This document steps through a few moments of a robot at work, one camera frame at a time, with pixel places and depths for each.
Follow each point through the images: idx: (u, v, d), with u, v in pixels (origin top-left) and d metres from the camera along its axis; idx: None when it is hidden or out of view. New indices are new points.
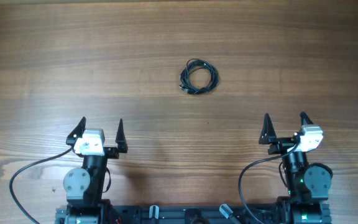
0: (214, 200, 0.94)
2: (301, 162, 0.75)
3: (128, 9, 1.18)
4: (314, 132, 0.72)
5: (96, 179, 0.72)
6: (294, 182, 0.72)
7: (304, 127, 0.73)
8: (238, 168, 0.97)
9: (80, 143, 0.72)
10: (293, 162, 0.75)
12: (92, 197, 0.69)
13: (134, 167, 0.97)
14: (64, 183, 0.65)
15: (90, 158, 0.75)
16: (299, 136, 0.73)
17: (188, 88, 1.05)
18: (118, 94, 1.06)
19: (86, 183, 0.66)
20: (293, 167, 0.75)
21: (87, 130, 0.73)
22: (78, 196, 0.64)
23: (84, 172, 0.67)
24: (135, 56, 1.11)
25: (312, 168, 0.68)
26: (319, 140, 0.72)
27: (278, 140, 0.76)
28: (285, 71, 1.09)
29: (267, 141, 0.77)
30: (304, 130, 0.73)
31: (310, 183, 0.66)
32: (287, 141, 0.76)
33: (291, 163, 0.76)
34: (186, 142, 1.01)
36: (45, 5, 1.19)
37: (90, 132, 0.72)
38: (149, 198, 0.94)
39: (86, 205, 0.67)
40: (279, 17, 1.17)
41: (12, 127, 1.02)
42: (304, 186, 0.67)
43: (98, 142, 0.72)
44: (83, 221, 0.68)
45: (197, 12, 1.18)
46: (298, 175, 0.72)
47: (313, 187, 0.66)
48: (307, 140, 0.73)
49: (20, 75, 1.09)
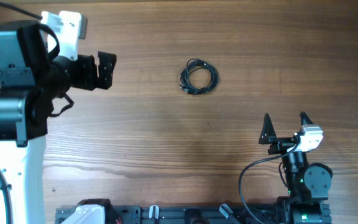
0: (214, 200, 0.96)
2: (301, 162, 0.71)
3: (128, 9, 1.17)
4: (314, 132, 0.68)
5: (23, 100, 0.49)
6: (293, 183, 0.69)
7: (304, 127, 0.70)
8: (238, 168, 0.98)
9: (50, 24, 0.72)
10: (293, 161, 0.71)
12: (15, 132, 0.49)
13: (135, 166, 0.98)
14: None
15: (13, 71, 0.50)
16: (299, 135, 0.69)
17: (188, 88, 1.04)
18: (118, 93, 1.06)
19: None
20: (293, 167, 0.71)
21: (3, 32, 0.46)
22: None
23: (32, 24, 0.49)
24: (135, 55, 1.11)
25: (311, 167, 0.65)
26: (319, 140, 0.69)
27: (278, 141, 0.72)
28: (286, 71, 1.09)
29: (266, 142, 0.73)
30: (304, 130, 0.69)
31: (309, 183, 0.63)
32: (288, 141, 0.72)
33: (291, 163, 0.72)
34: (186, 142, 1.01)
36: (46, 5, 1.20)
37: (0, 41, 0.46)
38: (149, 198, 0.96)
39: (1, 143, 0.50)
40: (279, 17, 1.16)
41: None
42: (304, 186, 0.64)
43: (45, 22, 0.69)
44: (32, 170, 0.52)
45: (197, 12, 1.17)
46: (298, 175, 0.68)
47: (313, 186, 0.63)
48: (307, 140, 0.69)
49: None
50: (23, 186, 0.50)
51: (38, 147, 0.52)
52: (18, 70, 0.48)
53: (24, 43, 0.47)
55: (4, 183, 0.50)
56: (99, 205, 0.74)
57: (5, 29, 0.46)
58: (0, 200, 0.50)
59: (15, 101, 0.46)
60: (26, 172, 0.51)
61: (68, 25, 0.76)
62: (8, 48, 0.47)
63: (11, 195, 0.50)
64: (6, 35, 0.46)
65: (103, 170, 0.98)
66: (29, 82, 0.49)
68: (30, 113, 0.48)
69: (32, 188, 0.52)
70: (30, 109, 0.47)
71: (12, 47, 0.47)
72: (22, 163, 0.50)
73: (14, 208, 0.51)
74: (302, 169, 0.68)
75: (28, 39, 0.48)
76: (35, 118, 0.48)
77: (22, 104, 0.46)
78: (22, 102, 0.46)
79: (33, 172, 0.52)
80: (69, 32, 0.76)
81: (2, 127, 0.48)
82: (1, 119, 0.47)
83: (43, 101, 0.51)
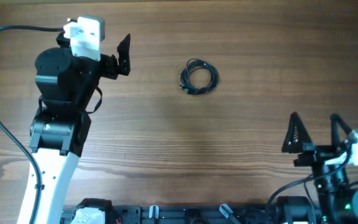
0: (214, 200, 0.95)
2: (340, 180, 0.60)
3: (128, 10, 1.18)
4: None
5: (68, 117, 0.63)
6: (332, 206, 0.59)
7: (355, 133, 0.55)
8: (238, 168, 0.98)
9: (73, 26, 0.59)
10: (329, 178, 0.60)
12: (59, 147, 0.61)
13: (135, 166, 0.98)
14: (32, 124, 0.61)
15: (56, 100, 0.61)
16: (351, 144, 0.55)
17: (188, 88, 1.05)
18: (118, 94, 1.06)
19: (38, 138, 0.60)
20: (330, 185, 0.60)
21: (44, 76, 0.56)
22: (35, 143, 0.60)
23: (66, 66, 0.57)
24: (135, 55, 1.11)
25: None
26: None
27: (315, 150, 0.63)
28: (285, 71, 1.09)
29: (302, 150, 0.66)
30: (357, 136, 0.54)
31: None
32: (327, 151, 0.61)
33: (326, 180, 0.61)
34: (186, 142, 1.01)
36: (46, 5, 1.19)
37: (46, 82, 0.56)
38: (149, 198, 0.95)
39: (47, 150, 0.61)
40: (279, 17, 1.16)
41: (11, 127, 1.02)
42: (353, 214, 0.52)
43: (93, 30, 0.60)
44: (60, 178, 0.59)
45: (197, 12, 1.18)
46: (337, 196, 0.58)
47: None
48: None
49: (20, 75, 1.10)
50: (54, 189, 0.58)
51: (73, 162, 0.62)
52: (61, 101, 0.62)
53: (63, 81, 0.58)
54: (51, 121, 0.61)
55: (40, 181, 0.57)
56: (99, 210, 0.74)
57: (46, 74, 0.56)
58: (32, 196, 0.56)
59: (66, 126, 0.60)
60: (60, 177, 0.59)
61: (89, 35, 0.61)
62: (50, 87, 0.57)
63: (42, 195, 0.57)
64: (50, 80, 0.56)
65: (103, 170, 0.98)
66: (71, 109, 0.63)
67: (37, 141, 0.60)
68: (76, 135, 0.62)
69: (59, 195, 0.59)
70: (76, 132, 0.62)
71: (52, 85, 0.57)
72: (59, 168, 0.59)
73: (41, 206, 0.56)
74: (348, 193, 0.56)
75: (64, 76, 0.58)
76: (78, 139, 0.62)
77: (71, 129, 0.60)
78: (71, 127, 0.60)
79: (64, 180, 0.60)
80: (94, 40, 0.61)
81: (53, 142, 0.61)
82: (53, 136, 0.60)
83: (85, 123, 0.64)
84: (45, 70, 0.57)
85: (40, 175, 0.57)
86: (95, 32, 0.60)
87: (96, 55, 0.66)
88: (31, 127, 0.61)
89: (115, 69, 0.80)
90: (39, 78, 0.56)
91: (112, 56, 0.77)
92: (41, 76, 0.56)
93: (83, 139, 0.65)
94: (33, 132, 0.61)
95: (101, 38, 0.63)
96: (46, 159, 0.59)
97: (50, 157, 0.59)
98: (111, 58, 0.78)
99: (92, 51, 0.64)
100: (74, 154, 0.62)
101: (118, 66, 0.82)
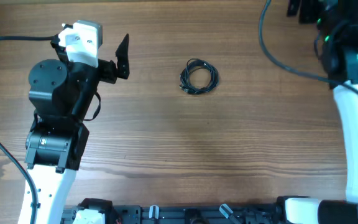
0: (214, 200, 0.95)
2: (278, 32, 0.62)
3: (128, 9, 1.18)
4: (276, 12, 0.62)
5: (64, 132, 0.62)
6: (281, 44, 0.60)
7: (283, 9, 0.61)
8: (238, 168, 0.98)
9: (69, 33, 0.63)
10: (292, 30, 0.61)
12: (56, 162, 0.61)
13: (134, 166, 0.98)
14: (28, 138, 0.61)
15: (50, 116, 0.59)
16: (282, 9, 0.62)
17: (188, 88, 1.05)
18: (118, 94, 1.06)
19: (32, 152, 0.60)
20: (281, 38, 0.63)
21: (37, 92, 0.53)
22: (30, 158, 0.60)
23: (62, 81, 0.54)
24: (135, 55, 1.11)
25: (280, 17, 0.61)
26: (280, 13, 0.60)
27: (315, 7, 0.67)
28: (285, 71, 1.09)
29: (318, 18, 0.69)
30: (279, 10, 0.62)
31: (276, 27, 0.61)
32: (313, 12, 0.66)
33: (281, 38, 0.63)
34: (186, 142, 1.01)
36: (45, 5, 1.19)
37: (40, 99, 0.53)
38: (149, 199, 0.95)
39: (43, 164, 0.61)
40: (279, 17, 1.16)
41: (12, 127, 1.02)
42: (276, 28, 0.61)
43: (91, 38, 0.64)
44: (56, 196, 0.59)
45: (197, 12, 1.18)
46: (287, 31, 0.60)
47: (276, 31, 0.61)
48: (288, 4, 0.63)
49: (20, 76, 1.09)
50: (51, 207, 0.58)
51: (69, 179, 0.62)
52: (56, 117, 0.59)
53: (58, 97, 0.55)
54: (46, 136, 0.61)
55: (36, 200, 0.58)
56: (99, 213, 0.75)
57: (40, 90, 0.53)
58: (28, 214, 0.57)
59: (63, 140, 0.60)
60: (56, 195, 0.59)
61: (86, 42, 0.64)
62: (44, 102, 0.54)
63: (39, 213, 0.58)
64: (44, 97, 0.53)
65: (103, 171, 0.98)
66: (67, 124, 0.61)
67: (33, 157, 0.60)
68: (73, 149, 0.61)
69: (56, 212, 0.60)
70: (73, 147, 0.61)
71: (46, 103, 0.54)
72: (56, 186, 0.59)
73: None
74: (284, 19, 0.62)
75: (59, 92, 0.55)
76: (75, 154, 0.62)
77: (68, 144, 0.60)
78: (66, 142, 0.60)
79: (61, 196, 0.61)
80: (90, 47, 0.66)
81: (49, 157, 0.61)
82: (48, 151, 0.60)
83: (82, 137, 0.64)
84: (38, 86, 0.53)
85: (35, 194, 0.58)
86: (93, 40, 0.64)
87: (93, 61, 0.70)
88: (26, 140, 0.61)
89: (114, 74, 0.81)
90: (32, 93, 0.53)
91: (110, 62, 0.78)
92: (35, 92, 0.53)
93: (80, 153, 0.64)
94: (28, 147, 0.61)
95: (97, 45, 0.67)
96: (43, 177, 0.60)
97: (46, 174, 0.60)
98: (109, 65, 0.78)
99: (89, 58, 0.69)
100: (70, 170, 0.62)
101: (117, 71, 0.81)
